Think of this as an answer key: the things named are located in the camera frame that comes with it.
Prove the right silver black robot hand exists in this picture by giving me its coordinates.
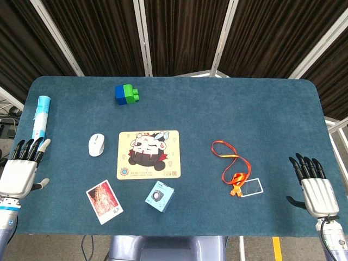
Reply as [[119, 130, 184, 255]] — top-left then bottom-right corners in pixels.
[[285, 153, 341, 218]]

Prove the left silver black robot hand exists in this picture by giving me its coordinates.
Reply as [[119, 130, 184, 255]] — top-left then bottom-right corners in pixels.
[[0, 137, 52, 200]]

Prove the white computer mouse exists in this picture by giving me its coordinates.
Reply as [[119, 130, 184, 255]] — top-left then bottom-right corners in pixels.
[[88, 133, 105, 157]]

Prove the grey robot base column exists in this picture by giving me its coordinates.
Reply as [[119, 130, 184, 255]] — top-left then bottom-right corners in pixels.
[[108, 235, 228, 261]]

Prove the cartoon character mouse pad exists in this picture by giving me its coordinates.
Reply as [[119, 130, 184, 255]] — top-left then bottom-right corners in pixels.
[[116, 130, 182, 181]]

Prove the light blue rolled tube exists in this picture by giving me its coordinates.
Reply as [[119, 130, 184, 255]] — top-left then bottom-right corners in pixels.
[[31, 95, 53, 142]]

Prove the clear plastic badge holder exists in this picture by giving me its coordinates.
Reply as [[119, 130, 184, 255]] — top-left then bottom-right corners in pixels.
[[239, 178, 264, 198]]

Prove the red photo postcard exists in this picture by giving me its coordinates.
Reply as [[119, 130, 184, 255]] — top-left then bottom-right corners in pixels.
[[85, 179, 124, 226]]

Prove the dark folding screen panel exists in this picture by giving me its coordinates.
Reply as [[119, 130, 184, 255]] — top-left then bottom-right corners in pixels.
[[133, 0, 238, 78], [289, 13, 348, 122], [214, 0, 348, 79], [29, 0, 153, 77], [0, 0, 79, 104]]

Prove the blue toy building block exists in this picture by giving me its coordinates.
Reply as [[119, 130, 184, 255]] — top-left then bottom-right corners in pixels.
[[114, 84, 128, 105]]

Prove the blue felt table cloth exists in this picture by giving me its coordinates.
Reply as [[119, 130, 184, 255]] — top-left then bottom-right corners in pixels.
[[15, 76, 334, 237]]

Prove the green toy building block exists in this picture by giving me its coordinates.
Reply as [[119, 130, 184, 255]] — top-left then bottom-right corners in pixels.
[[123, 84, 140, 105]]

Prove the light blue speaker box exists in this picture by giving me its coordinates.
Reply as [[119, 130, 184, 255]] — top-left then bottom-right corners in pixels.
[[144, 180, 176, 214]]

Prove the black equipment with cables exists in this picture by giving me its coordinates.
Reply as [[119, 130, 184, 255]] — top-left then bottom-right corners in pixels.
[[0, 99, 24, 161]]

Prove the white metal frame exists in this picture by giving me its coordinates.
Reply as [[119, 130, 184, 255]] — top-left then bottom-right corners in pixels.
[[324, 116, 348, 191]]

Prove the orange lanyard strap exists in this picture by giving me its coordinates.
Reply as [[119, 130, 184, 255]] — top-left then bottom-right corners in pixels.
[[210, 140, 252, 197]]

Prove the black floor cable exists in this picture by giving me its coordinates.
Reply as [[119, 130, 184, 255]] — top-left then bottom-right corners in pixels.
[[80, 235, 95, 261]]

